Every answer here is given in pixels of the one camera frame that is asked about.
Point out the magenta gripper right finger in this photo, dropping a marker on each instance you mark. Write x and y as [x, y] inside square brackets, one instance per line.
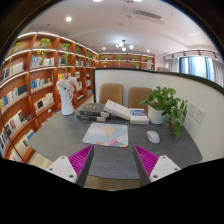
[152, 167]

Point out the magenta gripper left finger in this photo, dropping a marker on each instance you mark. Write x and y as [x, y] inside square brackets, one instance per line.
[74, 168]

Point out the white computer mouse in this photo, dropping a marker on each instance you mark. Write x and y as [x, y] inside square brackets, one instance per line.
[153, 137]

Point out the colourful cartoon mouse pad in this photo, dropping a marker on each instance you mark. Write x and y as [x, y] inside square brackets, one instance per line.
[105, 134]

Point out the dark grey bottom book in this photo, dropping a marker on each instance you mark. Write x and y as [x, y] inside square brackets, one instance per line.
[92, 118]

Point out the dark grey book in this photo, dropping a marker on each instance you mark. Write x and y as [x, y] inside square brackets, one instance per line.
[92, 118]
[94, 109]

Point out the white blue flat book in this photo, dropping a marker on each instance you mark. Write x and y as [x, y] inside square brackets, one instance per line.
[138, 116]

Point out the dark grey top book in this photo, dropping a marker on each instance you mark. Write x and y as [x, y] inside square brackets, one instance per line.
[94, 109]

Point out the green potted plant white pot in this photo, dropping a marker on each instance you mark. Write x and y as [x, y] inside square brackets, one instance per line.
[164, 100]

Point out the white leaning book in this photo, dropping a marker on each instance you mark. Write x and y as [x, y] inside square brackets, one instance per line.
[117, 109]

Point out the right tan chair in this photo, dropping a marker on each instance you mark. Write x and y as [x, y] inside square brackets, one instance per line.
[136, 95]

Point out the tan chair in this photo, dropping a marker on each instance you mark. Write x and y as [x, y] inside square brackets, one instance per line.
[136, 95]
[111, 91]

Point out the white vase with flowers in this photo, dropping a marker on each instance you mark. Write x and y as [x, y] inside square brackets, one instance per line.
[66, 87]

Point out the left tan chair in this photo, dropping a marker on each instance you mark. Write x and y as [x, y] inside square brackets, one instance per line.
[111, 91]

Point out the orange wooden bookshelf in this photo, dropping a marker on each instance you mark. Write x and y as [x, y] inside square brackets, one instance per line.
[28, 76]

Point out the ceiling chandelier lamp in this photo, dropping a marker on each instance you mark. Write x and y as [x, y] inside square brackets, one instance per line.
[124, 46]

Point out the white wall socket panel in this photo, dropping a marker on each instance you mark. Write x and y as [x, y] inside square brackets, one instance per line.
[196, 112]

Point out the white partition wall black trim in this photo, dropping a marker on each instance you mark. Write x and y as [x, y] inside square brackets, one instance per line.
[209, 96]

